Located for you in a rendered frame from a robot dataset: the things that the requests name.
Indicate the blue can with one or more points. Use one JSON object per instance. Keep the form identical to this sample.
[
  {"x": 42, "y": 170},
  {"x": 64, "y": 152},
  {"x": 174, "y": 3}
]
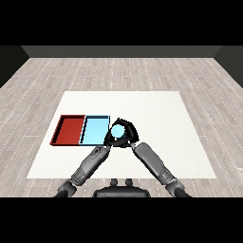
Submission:
[{"x": 118, "y": 131}]

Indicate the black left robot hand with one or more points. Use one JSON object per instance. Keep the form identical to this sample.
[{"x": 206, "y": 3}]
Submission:
[{"x": 108, "y": 138}]

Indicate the light blue shallow open box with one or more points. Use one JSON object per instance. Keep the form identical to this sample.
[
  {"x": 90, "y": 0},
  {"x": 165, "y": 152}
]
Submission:
[{"x": 94, "y": 129}]

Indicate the red shallow open box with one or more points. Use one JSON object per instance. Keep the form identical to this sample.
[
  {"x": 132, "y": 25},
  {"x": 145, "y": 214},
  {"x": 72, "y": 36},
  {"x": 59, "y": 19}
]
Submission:
[{"x": 68, "y": 130}]

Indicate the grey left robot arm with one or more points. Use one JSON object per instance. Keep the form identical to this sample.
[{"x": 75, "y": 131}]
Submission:
[{"x": 91, "y": 163}]

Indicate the dark grey robot body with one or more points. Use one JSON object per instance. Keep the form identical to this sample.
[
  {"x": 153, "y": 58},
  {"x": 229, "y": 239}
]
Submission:
[{"x": 121, "y": 190}]

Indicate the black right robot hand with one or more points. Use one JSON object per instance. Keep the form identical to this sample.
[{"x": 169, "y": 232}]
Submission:
[{"x": 132, "y": 133}]

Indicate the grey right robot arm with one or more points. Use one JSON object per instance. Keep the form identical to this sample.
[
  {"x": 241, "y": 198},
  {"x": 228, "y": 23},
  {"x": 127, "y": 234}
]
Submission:
[{"x": 155, "y": 164}]

